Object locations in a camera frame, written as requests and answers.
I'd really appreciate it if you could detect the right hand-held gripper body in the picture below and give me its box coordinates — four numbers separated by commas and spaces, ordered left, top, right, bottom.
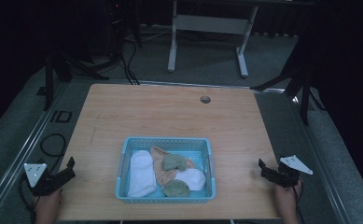
271, 154, 314, 189

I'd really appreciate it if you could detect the person's left hand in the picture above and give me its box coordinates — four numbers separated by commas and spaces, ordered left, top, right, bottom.
34, 189, 63, 224

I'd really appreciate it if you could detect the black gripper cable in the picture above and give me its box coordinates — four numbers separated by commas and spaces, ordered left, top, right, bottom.
18, 175, 38, 224
292, 177, 306, 224

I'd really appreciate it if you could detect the long white sock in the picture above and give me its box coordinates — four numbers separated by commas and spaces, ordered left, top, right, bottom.
126, 149, 157, 198

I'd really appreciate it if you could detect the blue plastic basket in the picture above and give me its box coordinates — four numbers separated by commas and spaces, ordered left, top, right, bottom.
115, 136, 217, 204

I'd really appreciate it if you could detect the dark computer tower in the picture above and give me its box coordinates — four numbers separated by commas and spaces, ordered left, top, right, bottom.
105, 0, 126, 62

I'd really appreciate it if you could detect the peach sock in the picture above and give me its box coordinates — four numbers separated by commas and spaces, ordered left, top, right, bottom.
149, 146, 196, 189

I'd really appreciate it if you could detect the white desk frame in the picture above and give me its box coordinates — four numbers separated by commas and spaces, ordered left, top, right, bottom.
167, 0, 259, 79

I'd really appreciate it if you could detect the black cable bundle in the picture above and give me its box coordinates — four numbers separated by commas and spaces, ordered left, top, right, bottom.
119, 40, 141, 86

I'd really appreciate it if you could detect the metal floor rail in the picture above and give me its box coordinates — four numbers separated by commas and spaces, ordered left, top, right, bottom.
289, 92, 355, 224
0, 82, 71, 224

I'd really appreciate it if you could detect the rolled green sock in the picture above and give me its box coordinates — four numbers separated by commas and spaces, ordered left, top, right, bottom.
161, 153, 188, 173
162, 179, 190, 198

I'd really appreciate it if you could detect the rolled white sock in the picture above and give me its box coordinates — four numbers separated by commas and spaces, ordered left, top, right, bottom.
174, 167, 207, 192

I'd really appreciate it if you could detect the black looped floor cable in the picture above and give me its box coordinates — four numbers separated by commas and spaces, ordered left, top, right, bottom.
39, 133, 68, 158

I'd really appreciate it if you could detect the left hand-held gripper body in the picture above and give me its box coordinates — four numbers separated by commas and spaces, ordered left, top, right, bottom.
23, 162, 65, 197

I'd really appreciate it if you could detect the person's right hand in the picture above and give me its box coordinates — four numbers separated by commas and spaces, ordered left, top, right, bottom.
273, 179, 303, 224

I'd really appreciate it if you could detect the black tripod stand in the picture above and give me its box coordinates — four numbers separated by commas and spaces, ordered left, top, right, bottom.
42, 46, 110, 112
250, 59, 328, 126

